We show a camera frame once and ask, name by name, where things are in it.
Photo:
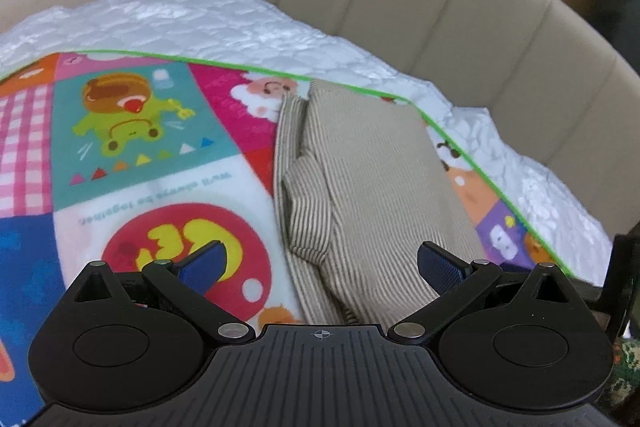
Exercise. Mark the beige striped sweater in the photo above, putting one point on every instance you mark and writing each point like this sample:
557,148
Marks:
370,167

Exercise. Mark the white quilted mattress cover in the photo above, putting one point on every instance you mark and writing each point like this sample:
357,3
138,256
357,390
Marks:
200,17

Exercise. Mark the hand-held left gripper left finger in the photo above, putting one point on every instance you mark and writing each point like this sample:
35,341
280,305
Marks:
202,267

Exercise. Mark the colourful printed play mat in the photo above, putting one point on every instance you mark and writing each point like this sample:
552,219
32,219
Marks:
125,187

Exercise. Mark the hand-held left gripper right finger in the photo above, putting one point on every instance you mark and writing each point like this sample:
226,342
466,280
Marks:
442,267

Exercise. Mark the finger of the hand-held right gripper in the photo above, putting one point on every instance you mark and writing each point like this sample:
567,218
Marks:
617,287

